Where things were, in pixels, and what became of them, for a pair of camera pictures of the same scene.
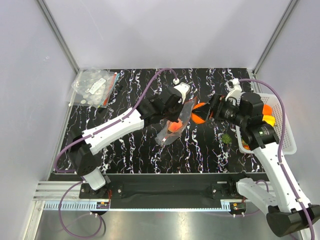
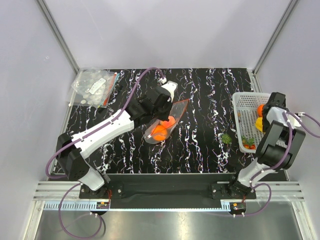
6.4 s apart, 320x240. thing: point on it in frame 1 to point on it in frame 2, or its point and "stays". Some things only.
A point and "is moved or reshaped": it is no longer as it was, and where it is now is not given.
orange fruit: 196,118 to 159,132
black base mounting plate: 165,190 stays
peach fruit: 173,126 is moved or reshaped
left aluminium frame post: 48,17 stays
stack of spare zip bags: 93,87 stays
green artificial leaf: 226,138 stays
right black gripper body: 226,111 to 265,121
